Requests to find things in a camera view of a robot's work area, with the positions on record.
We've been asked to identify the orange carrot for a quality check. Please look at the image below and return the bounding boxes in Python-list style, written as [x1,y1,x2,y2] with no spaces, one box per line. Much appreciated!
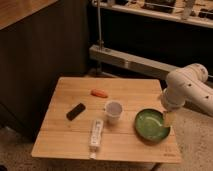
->
[91,89,108,98]

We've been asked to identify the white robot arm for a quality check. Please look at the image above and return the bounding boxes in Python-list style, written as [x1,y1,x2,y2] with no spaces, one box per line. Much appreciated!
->
[160,63,213,127]

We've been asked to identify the dark wooden cabinet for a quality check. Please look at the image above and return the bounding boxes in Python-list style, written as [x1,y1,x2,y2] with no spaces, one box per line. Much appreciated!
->
[0,0,89,140]

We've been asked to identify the white plastic cup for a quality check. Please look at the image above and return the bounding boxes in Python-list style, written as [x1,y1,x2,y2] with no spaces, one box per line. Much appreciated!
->
[104,101,123,125]

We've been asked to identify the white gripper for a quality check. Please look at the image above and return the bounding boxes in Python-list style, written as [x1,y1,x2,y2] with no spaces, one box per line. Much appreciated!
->
[160,89,181,127]

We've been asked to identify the black rectangular remote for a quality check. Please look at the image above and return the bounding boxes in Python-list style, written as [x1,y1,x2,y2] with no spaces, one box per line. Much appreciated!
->
[66,103,86,121]

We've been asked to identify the green ceramic bowl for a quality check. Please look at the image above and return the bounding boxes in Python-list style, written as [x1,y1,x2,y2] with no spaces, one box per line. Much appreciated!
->
[134,108,170,143]

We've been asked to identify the metal shelf rack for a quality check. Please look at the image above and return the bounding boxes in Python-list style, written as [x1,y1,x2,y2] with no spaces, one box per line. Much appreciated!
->
[90,0,213,79]

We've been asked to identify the wooden folding table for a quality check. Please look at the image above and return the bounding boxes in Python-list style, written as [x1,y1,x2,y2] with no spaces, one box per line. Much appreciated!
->
[31,77,181,163]

